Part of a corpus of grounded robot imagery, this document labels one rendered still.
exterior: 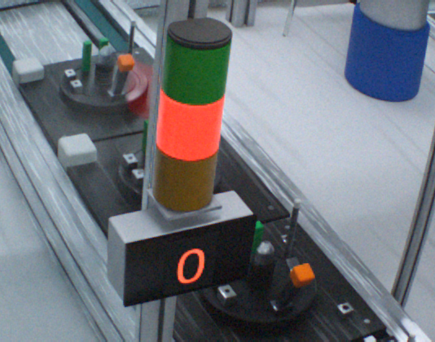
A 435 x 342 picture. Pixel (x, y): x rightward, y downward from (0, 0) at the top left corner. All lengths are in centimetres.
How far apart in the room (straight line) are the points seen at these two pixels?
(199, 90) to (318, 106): 104
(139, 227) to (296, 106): 97
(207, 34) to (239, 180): 64
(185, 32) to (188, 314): 48
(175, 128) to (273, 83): 106
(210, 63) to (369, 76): 110
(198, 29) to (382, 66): 108
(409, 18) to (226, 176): 57
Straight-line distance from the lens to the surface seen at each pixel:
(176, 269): 87
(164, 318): 97
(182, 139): 79
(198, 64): 76
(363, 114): 181
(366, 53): 183
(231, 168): 141
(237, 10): 201
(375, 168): 166
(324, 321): 118
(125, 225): 85
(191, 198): 83
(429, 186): 118
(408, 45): 181
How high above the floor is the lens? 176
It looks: 35 degrees down
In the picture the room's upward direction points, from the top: 7 degrees clockwise
